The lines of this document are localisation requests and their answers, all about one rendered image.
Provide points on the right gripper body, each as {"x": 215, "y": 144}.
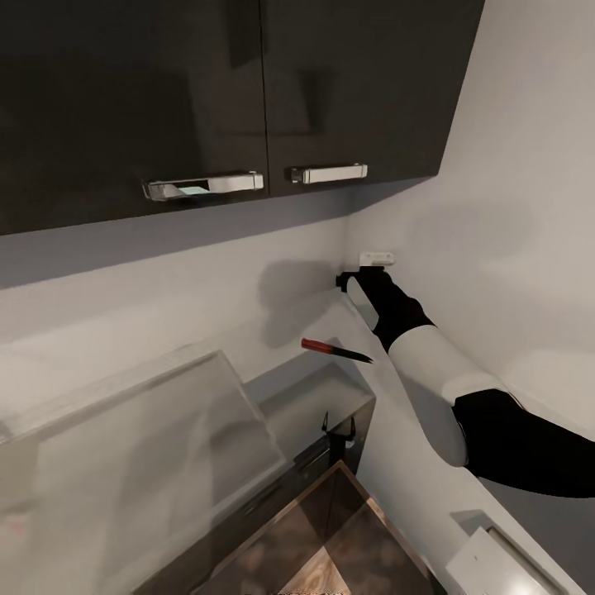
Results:
{"x": 345, "y": 278}

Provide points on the drop in sink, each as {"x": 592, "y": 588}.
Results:
{"x": 99, "y": 500}

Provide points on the cabinet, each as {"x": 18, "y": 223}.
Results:
{"x": 111, "y": 109}

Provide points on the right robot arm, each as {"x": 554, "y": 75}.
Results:
{"x": 543, "y": 474}

